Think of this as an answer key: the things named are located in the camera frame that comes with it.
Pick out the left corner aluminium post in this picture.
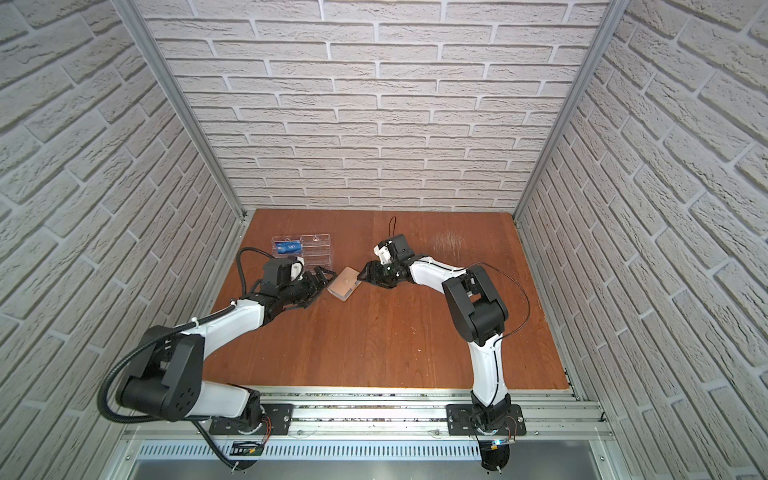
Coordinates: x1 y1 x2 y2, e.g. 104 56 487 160
113 0 248 222

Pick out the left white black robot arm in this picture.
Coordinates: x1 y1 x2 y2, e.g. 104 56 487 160
99 266 336 431

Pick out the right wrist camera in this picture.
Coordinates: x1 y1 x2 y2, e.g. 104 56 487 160
374 234 414 265

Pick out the corner aluminium post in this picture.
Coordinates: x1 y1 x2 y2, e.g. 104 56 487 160
512 0 630 222
113 0 248 222

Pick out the aluminium rail frame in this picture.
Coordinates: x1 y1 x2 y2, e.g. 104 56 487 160
103 386 629 479

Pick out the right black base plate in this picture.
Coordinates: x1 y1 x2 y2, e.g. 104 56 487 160
446 403 527 438

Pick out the right corner aluminium post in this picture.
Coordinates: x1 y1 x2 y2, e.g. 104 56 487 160
512 0 630 222

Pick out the left black corrugated cable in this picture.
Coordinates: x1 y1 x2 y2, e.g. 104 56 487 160
97 246 276 472

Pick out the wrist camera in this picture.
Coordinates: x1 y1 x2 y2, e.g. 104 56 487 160
374 234 414 265
262 256 304 287

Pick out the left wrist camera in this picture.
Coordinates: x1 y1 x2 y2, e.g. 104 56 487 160
262 256 304 287

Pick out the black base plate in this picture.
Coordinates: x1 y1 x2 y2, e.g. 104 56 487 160
209 403 294 437
446 403 527 438

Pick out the tan leather card holder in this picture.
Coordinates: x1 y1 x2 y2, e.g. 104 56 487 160
327 267 361 301

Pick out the perforated metal vent strip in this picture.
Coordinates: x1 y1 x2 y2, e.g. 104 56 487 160
137 440 480 461

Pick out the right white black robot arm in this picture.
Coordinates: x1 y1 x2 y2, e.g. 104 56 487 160
358 256 511 431

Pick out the blue item in box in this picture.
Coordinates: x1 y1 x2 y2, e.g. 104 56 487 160
274 240 302 254

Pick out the clear plastic organizer box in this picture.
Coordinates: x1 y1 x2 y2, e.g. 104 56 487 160
271 233 333 270

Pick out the right thin black cable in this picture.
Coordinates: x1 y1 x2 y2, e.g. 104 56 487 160
419 257 532 343

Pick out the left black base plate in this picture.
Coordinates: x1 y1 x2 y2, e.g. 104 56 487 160
209 403 294 437

